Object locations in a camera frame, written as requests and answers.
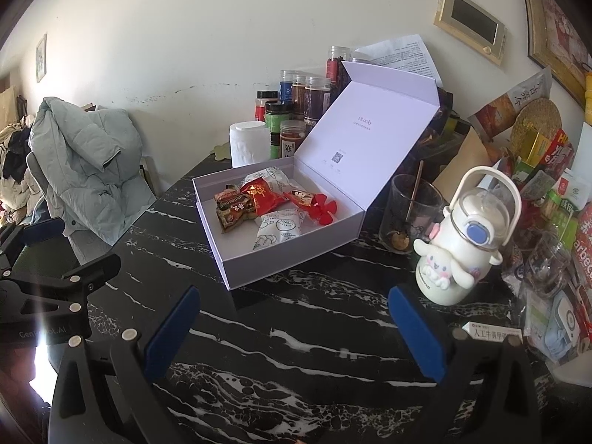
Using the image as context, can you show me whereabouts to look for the red brown candy wrappers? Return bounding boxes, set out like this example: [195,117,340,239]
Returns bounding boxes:
[214,185,257,233]

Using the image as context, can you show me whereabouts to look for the red plastic fan propeller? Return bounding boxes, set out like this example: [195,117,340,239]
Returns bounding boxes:
[308,194,338,226]

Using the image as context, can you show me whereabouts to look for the red gold candy packet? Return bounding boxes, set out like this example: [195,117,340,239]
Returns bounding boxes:
[240,178,288,216]

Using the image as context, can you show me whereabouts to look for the red cartoon figure candy packet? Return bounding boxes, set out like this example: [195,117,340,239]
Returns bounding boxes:
[285,188,315,209]

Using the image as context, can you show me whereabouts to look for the white bread-print snack bag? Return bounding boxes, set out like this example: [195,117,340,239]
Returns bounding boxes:
[241,166,294,194]

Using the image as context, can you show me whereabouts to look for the white medicine box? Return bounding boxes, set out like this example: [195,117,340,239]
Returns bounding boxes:
[461,322,522,343]

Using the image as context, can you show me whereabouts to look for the grey puffer jacket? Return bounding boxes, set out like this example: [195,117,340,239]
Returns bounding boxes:
[29,97,155,246]

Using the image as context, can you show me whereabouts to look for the white cartoon water bottle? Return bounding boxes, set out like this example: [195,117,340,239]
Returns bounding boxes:
[413,165,522,306]

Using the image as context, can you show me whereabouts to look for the clear glass cup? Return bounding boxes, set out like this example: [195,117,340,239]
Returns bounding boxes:
[378,174,445,255]

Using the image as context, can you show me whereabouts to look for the white open gift box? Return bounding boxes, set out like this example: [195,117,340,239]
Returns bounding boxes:
[193,62,440,290]

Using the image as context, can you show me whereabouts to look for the red barbecue seasoning bag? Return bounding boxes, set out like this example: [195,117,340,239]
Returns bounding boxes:
[572,202,592,289]

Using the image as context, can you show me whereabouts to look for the brown paper bag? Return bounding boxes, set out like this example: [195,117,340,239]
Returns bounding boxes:
[434,128,504,204]

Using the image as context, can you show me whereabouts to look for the white paper towel roll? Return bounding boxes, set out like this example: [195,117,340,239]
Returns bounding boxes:
[229,120,271,168]

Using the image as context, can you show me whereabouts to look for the red chili clear jar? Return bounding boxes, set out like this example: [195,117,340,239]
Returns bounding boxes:
[280,120,307,158]

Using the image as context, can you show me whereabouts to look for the green label black-lid jar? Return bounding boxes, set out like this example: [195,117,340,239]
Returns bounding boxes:
[265,101,294,159]

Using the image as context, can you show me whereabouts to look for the blue label clear jar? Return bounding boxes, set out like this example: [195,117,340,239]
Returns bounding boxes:
[279,70,300,103]

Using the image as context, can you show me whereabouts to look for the brown spice clear jar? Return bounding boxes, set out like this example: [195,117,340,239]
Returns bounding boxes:
[292,71,308,120]

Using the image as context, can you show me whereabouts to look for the dark tea clear jar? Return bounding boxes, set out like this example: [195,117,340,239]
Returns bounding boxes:
[304,75,331,127]

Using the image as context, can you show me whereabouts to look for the tall red label jar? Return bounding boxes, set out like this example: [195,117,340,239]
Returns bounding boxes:
[325,45,351,91]

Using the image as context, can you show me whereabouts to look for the printed white paper sheet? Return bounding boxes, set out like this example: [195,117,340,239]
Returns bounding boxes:
[356,34,444,87]

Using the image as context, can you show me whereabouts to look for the small wall picture frame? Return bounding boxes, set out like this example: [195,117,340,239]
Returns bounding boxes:
[35,34,47,83]

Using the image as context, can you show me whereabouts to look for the gold framed wall picture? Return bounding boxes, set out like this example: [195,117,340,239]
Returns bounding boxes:
[525,0,591,108]

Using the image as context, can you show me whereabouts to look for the cream wall intercom panel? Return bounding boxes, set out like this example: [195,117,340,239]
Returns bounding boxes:
[434,0,507,66]

